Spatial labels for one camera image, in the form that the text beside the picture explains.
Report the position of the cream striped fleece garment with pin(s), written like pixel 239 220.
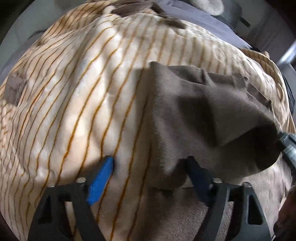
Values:
pixel 82 92

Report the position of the white round pleated cushion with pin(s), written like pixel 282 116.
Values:
pixel 213 7

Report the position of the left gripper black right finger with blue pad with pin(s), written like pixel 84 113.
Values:
pixel 247 220

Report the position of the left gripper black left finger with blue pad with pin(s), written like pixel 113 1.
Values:
pixel 50 221

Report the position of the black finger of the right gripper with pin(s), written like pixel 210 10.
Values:
pixel 287 144

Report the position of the grey-brown fleece garment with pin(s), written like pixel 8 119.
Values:
pixel 223 121

